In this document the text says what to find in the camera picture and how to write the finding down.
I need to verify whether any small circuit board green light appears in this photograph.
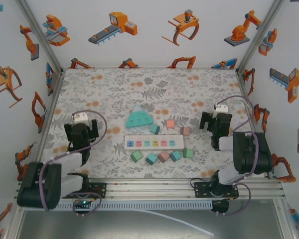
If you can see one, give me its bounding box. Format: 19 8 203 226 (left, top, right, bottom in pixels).
73 198 94 207

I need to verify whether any floral table cover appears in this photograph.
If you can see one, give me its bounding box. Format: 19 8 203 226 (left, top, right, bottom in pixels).
41 67 265 179

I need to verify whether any aluminium side rail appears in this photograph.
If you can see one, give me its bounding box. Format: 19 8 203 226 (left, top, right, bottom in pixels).
37 71 65 141
235 69 256 110

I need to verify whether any dark teal plug adapter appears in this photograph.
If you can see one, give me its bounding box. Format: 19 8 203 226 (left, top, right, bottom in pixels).
149 123 161 135

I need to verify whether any aluminium frame post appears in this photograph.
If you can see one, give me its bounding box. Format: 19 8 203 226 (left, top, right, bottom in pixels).
235 0 287 73
14 0 64 73

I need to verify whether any white plastic tube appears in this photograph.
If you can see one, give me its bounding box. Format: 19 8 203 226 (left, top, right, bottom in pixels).
129 208 215 237

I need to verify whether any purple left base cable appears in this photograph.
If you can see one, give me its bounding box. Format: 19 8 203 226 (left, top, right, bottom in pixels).
72 191 102 218

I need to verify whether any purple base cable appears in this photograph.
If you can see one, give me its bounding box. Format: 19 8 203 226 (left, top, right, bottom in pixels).
72 191 102 218
215 182 252 216

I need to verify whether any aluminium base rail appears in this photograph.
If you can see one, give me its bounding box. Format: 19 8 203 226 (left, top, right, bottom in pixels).
13 179 286 201

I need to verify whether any grey metal panel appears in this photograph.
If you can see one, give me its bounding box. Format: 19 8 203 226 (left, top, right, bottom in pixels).
14 209 287 239

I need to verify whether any teal triangular power socket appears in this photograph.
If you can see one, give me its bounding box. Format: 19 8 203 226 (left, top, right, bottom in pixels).
125 104 154 129

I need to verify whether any mauve plug adapter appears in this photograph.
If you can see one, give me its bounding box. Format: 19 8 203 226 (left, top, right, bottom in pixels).
157 151 170 164

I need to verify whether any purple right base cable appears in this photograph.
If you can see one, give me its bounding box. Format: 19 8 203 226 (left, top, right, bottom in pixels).
215 182 252 216

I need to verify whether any white power strip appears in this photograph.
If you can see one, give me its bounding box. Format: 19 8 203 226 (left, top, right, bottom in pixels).
124 135 184 151

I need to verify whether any slotted grey cable duct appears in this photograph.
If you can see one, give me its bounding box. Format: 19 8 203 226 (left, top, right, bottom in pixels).
23 201 213 212

